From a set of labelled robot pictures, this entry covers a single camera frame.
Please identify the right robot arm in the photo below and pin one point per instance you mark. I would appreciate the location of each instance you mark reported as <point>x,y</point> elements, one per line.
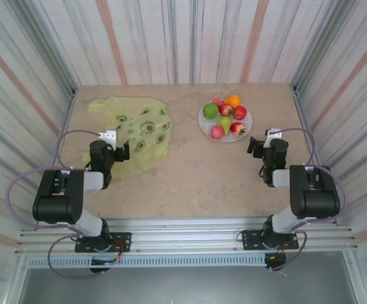
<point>319,196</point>

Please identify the yellow avocado print plastic bag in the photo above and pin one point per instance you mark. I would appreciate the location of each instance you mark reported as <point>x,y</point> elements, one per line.
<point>133,107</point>

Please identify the white checked round plate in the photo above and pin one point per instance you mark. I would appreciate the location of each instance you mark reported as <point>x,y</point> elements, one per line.
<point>204,125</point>

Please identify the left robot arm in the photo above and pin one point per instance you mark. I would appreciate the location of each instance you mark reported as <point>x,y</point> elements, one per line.
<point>57,206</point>

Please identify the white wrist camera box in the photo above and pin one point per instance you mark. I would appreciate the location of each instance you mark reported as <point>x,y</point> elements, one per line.
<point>109,136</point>
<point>275,133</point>

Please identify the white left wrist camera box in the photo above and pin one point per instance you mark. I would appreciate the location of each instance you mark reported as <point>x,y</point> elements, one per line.
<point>109,136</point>

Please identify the green apple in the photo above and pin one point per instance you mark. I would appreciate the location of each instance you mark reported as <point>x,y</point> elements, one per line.
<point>210,111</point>

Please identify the green pear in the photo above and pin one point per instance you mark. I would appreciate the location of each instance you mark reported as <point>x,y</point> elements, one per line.
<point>224,122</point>

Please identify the aluminium rail frame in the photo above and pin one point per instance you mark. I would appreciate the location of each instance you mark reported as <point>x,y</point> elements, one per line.
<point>183,234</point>

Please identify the red strawberry with green leaves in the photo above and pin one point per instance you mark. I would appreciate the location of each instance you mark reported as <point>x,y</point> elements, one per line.
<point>236,128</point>

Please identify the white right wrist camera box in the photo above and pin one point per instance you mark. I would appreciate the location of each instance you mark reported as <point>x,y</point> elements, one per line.
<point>275,133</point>

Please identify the orange fruit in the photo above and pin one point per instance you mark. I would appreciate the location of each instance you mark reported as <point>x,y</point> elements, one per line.
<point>233,100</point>

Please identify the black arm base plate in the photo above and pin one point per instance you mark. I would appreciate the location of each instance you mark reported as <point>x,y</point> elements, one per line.
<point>250,239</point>
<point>123,237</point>

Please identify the red apple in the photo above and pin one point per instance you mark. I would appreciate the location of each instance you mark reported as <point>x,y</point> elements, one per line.
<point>240,113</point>
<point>225,110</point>

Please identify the grey metal panel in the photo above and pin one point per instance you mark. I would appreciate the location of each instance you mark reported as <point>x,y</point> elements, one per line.
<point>183,285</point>

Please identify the large pink peach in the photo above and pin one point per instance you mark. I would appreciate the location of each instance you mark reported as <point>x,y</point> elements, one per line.
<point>217,132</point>

